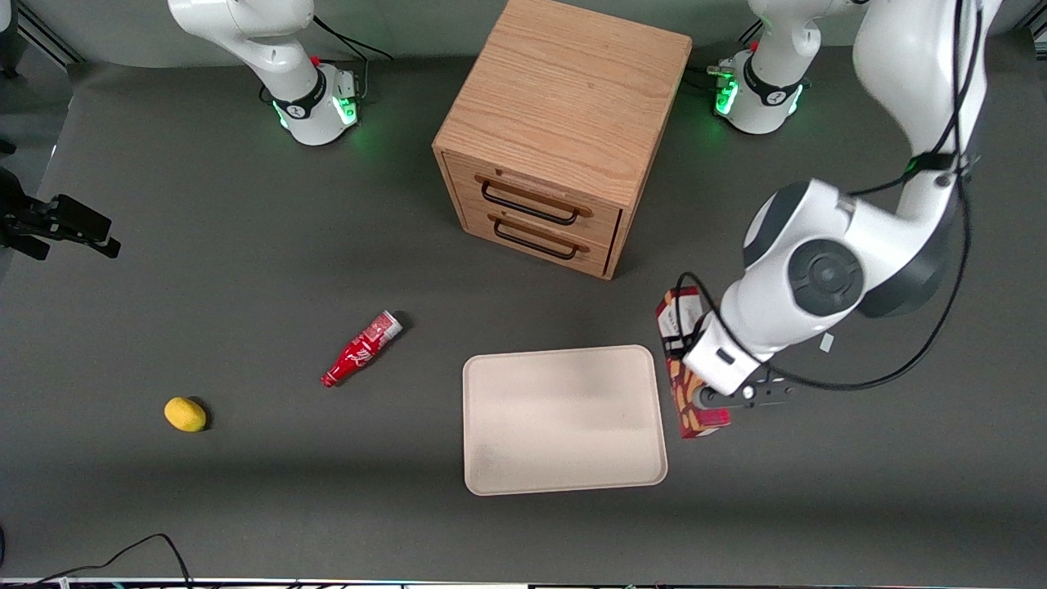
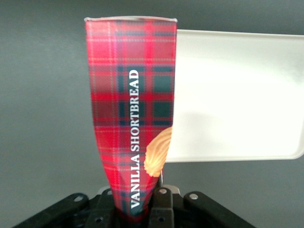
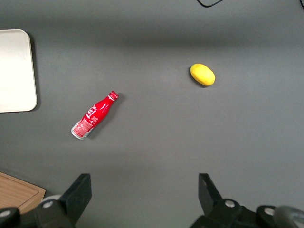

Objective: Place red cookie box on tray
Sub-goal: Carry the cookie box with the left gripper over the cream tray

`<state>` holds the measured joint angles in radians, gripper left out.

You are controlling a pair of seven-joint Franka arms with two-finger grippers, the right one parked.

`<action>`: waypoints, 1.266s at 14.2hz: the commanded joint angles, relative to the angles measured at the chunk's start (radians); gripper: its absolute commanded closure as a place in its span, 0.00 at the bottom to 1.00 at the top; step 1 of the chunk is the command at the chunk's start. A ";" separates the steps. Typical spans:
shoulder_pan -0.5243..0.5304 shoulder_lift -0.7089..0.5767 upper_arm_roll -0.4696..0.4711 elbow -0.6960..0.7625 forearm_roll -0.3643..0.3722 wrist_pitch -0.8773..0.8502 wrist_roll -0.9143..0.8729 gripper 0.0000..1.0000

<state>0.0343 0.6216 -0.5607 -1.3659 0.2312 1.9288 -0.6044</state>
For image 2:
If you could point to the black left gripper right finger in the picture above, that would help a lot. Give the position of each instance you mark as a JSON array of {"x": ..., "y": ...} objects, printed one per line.
[{"x": 162, "y": 206}]

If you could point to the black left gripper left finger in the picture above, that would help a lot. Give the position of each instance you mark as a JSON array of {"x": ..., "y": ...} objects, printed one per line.
[{"x": 101, "y": 209}]

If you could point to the red tartan cookie box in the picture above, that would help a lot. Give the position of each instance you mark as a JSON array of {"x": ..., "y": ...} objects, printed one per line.
[{"x": 133, "y": 95}]

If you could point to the beige plastic tray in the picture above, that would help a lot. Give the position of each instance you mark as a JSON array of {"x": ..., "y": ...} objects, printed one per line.
[{"x": 237, "y": 95}]

